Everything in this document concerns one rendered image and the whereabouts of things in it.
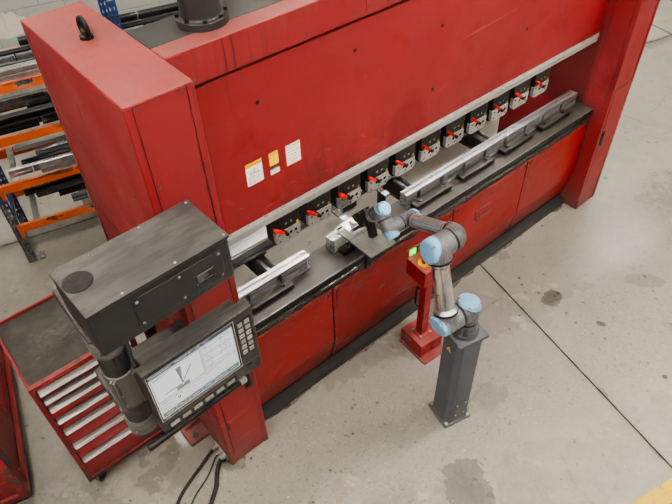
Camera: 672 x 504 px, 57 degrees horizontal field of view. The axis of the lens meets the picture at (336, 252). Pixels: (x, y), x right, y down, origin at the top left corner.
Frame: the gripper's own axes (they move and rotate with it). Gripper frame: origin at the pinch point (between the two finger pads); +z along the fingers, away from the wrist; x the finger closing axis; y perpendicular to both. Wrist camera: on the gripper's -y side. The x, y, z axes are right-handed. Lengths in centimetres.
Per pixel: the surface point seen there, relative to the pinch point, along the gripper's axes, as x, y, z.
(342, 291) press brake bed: 17.8, -26.3, 18.8
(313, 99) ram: 22, 58, -64
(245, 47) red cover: 53, 80, -92
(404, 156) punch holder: -37.2, 20.1, -19.4
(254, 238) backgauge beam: 45, 24, 23
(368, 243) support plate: 2.6, -10.0, -7.3
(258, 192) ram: 55, 37, -39
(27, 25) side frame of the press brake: 109, 129, -60
